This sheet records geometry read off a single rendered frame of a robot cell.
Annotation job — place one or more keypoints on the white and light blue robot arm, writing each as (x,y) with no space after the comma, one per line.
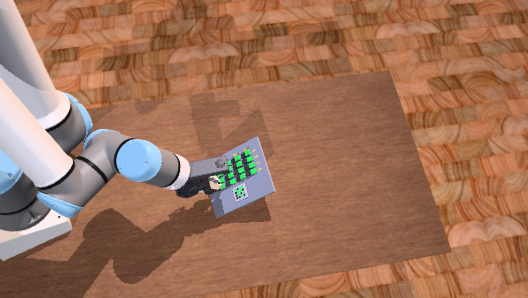
(65,185)

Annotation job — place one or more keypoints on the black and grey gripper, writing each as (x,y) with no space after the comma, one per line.
(190,186)

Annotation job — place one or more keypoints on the grey switch panel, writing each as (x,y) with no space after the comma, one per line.
(248,179)

